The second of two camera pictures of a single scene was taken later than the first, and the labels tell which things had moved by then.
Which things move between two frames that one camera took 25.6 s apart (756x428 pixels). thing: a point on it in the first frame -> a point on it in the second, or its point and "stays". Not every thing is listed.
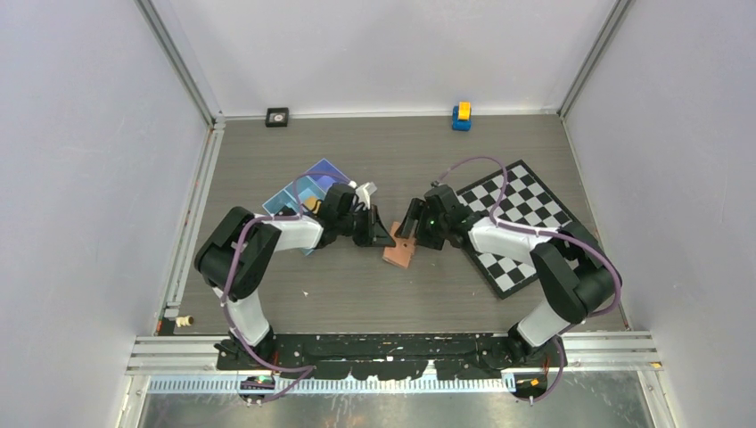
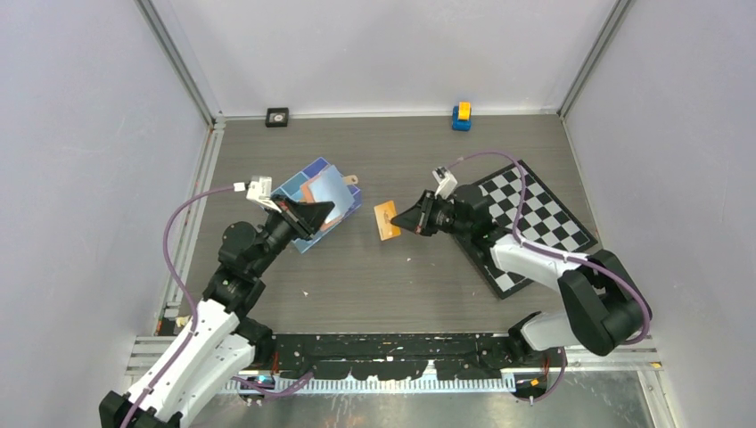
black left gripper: (374, 233) -> (303, 218)
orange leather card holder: (401, 252) -> (329, 185)
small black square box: (276, 117) stays
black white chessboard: (514, 195) stays
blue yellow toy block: (462, 117) stays
